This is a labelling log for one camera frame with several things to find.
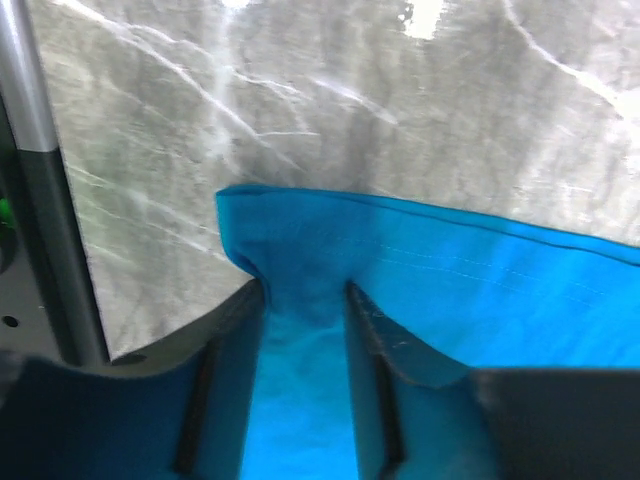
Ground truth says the aluminium frame rail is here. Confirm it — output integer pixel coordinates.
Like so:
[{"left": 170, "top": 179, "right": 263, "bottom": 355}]
[{"left": 1, "top": 0, "right": 59, "bottom": 152}]

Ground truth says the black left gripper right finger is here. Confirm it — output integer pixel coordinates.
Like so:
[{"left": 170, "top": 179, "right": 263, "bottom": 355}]
[{"left": 344, "top": 283, "right": 639, "bottom": 479}]

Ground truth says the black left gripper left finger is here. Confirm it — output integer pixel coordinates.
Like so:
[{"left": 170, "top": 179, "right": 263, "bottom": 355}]
[{"left": 1, "top": 282, "right": 264, "bottom": 479}]

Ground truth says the blue t shirt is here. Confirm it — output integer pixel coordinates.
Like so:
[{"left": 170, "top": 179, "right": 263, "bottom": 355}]
[{"left": 216, "top": 185, "right": 639, "bottom": 479}]

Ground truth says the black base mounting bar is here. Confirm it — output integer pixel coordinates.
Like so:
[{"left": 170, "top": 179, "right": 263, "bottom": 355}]
[{"left": 1, "top": 106, "right": 110, "bottom": 366}]

